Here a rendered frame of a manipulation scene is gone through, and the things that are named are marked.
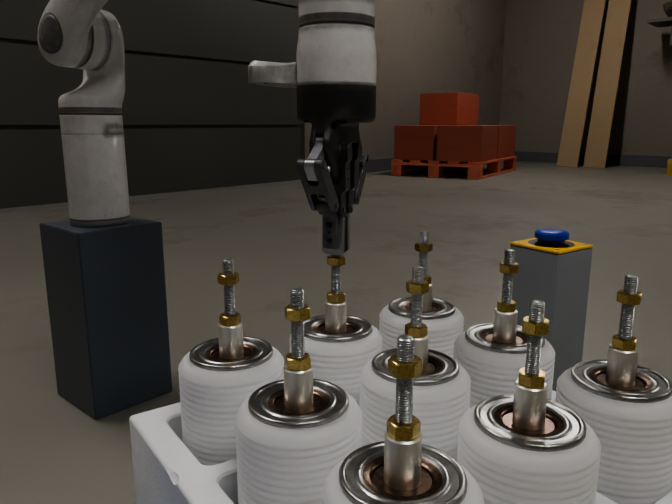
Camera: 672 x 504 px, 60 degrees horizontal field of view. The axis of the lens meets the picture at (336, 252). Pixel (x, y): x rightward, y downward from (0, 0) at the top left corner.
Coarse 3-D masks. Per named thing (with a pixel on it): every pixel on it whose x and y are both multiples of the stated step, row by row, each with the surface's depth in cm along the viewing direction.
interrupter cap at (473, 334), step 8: (472, 328) 60; (480, 328) 60; (488, 328) 60; (520, 328) 60; (472, 336) 58; (480, 336) 58; (488, 336) 58; (520, 336) 58; (472, 344) 56; (480, 344) 55; (488, 344) 56; (496, 344) 55; (504, 344) 56; (512, 344) 56; (520, 344) 56; (544, 344) 56; (504, 352) 54; (512, 352) 54; (520, 352) 54
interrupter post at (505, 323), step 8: (496, 312) 57; (504, 312) 56; (512, 312) 56; (496, 320) 57; (504, 320) 56; (512, 320) 56; (496, 328) 57; (504, 328) 56; (512, 328) 56; (496, 336) 57; (504, 336) 57; (512, 336) 57
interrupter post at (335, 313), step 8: (328, 304) 59; (336, 304) 59; (344, 304) 59; (328, 312) 59; (336, 312) 59; (344, 312) 59; (328, 320) 59; (336, 320) 59; (344, 320) 60; (328, 328) 60; (336, 328) 59; (344, 328) 60
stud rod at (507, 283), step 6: (510, 252) 55; (510, 258) 55; (510, 264) 56; (504, 276) 56; (510, 276) 56; (504, 282) 56; (510, 282) 56; (504, 288) 56; (510, 288) 56; (504, 294) 56; (510, 294) 56; (504, 300) 57; (510, 300) 56
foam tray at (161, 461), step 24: (168, 408) 59; (144, 432) 54; (168, 432) 54; (144, 456) 54; (168, 456) 50; (192, 456) 50; (144, 480) 55; (168, 480) 48; (192, 480) 47; (216, 480) 47
